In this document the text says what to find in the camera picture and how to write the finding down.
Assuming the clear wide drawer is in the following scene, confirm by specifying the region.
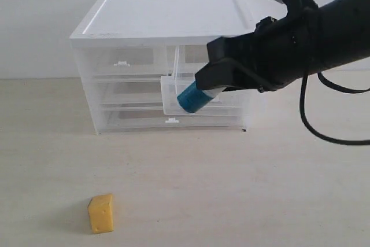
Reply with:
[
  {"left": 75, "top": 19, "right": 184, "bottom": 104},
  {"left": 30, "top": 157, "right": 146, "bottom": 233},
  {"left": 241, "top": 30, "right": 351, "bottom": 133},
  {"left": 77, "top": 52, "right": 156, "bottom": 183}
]
[
  {"left": 92, "top": 77, "right": 249, "bottom": 106},
  {"left": 103, "top": 106, "right": 243, "bottom": 129}
]

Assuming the clear middle wide drawer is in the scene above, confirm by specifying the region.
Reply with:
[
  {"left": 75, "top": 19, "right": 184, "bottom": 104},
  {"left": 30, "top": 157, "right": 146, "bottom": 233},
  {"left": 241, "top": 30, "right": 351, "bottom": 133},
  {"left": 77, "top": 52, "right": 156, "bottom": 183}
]
[{"left": 92, "top": 77, "right": 249, "bottom": 106}]

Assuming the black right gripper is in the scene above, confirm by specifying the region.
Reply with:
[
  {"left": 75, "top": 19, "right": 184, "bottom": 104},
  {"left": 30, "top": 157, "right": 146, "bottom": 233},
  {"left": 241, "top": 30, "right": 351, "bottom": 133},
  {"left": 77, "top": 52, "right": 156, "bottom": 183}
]
[{"left": 195, "top": 17, "right": 318, "bottom": 93}]

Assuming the clear bottom wide drawer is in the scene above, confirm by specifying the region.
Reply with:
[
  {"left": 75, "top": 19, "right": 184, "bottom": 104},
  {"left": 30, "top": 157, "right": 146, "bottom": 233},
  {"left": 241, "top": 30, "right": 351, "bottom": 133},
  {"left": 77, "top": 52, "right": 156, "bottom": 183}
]
[{"left": 103, "top": 106, "right": 243, "bottom": 129}]

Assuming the teal bottle white cap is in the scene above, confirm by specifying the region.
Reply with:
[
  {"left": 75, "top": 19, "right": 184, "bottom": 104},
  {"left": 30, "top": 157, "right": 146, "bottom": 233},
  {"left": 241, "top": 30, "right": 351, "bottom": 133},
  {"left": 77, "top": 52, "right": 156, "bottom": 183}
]
[{"left": 177, "top": 81, "right": 225, "bottom": 113}]

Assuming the yellow cheese wedge block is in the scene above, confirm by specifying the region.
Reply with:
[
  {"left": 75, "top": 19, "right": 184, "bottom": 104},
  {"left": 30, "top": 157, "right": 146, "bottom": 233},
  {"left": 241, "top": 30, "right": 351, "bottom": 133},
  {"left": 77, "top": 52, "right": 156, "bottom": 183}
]
[{"left": 87, "top": 193, "right": 114, "bottom": 234}]

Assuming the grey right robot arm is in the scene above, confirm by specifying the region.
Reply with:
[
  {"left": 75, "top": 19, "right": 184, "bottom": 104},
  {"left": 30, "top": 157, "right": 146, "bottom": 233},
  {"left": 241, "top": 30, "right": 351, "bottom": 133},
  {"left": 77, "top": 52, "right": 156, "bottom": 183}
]
[{"left": 195, "top": 0, "right": 369, "bottom": 92}]

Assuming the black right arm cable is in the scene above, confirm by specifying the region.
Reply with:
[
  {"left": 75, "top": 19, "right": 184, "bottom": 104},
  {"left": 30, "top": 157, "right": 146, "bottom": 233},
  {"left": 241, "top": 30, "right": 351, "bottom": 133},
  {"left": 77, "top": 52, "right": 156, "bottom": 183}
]
[{"left": 299, "top": 70, "right": 370, "bottom": 146}]

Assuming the white plastic drawer cabinet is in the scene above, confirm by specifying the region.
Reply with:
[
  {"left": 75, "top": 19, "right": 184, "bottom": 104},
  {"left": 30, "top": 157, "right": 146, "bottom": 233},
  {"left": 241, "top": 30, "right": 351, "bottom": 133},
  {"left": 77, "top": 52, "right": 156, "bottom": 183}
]
[{"left": 70, "top": 0, "right": 256, "bottom": 134}]

